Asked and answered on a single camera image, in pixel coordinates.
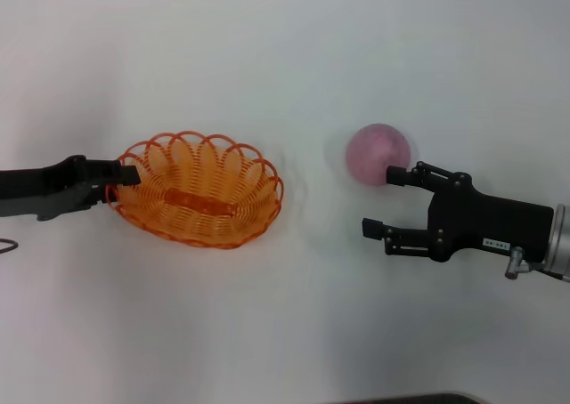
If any pink peach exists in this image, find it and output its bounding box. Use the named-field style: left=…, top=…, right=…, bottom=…
left=345, top=122, right=411, bottom=187

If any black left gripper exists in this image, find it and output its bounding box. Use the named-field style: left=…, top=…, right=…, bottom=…
left=0, top=155, right=143, bottom=222

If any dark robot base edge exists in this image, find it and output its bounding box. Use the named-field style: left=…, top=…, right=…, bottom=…
left=342, top=392, right=487, bottom=404

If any orange plastic woven basket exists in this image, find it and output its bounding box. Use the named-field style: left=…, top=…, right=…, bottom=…
left=105, top=130, right=285, bottom=249

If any silver cable connector plug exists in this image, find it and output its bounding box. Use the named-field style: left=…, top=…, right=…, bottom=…
left=502, top=245, right=550, bottom=281

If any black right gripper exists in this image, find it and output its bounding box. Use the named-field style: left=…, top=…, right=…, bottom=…
left=361, top=160, right=557, bottom=263

